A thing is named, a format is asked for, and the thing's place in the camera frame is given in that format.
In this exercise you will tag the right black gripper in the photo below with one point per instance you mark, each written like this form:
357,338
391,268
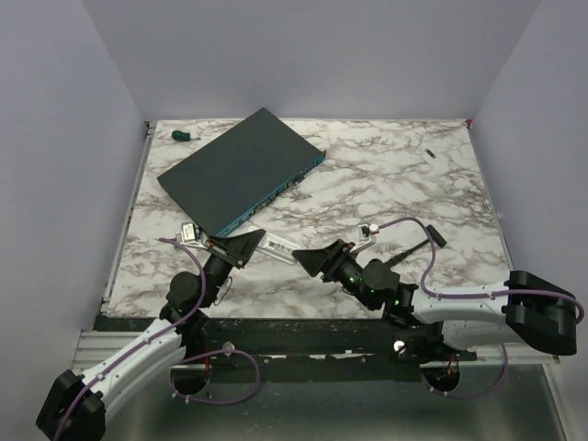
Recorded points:
326,260

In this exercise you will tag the black T-handle tool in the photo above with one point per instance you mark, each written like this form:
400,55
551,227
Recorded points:
438,239

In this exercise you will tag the dark grey network switch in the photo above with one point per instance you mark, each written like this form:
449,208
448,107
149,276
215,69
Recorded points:
225,182

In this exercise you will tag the white remote control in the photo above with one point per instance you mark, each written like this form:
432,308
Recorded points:
278,248

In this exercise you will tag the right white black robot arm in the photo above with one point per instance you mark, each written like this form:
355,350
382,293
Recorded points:
523,309

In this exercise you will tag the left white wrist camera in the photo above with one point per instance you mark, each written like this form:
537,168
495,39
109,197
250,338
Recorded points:
192,236

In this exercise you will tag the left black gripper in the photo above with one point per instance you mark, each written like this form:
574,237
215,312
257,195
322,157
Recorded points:
238,249

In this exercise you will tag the aluminium frame rail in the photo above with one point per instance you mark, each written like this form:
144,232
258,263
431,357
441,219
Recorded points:
94,347

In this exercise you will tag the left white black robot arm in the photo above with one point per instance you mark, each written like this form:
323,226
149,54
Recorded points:
78,405

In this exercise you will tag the green handled screwdriver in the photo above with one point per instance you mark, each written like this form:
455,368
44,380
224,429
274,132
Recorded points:
183,136

